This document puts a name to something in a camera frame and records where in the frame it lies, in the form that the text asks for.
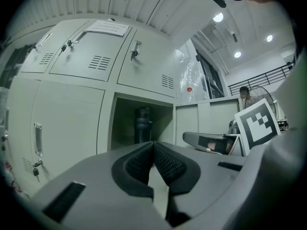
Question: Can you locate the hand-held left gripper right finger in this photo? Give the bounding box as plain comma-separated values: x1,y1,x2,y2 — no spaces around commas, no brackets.
153,141,248,227

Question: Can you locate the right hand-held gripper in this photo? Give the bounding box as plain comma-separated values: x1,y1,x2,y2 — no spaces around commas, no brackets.
182,98,281,157

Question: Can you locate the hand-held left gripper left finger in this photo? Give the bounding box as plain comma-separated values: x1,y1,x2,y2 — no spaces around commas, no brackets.
31,141,172,230

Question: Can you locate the black Freedom bottle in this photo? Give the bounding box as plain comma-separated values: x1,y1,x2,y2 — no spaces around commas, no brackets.
133,106,154,145

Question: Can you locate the grey metal locker cabinet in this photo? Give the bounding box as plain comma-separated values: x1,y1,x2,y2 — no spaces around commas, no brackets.
4,18,241,192

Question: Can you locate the black framed window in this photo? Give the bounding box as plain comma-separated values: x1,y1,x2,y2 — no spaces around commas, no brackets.
196,53,225,100

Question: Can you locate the clear plastic wrap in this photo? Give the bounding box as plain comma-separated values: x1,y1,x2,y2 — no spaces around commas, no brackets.
174,48,207,103

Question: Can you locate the black standing fan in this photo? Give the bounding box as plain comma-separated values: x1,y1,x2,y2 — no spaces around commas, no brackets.
244,85,279,120

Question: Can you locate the black metal railing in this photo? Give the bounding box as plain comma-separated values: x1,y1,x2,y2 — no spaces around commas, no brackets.
227,63,296,96

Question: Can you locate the white paper note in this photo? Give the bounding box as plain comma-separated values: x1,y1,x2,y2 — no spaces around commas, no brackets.
84,20,130,37

